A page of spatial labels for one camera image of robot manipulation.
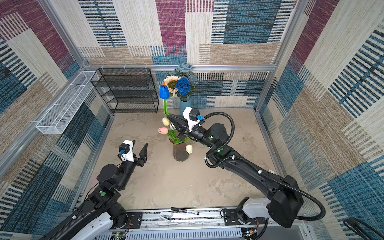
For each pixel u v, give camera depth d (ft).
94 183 2.74
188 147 2.34
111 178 1.67
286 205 1.31
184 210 2.48
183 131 1.80
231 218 2.39
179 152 3.17
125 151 1.86
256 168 1.52
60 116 2.38
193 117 1.56
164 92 1.50
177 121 1.79
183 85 2.26
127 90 3.61
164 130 2.36
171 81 2.50
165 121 2.41
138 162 2.03
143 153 2.12
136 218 2.44
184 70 2.80
